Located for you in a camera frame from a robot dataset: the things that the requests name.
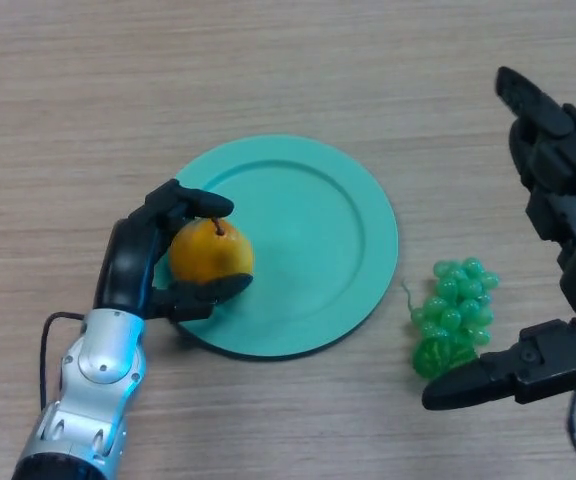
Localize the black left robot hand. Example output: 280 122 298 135
93 178 254 324

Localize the green grape bunch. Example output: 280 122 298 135
401 257 500 381

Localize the green round plate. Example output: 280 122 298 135
170 133 399 360

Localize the yellow pear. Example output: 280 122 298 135
167 217 255 285

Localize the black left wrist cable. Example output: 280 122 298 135
38 311 89 412

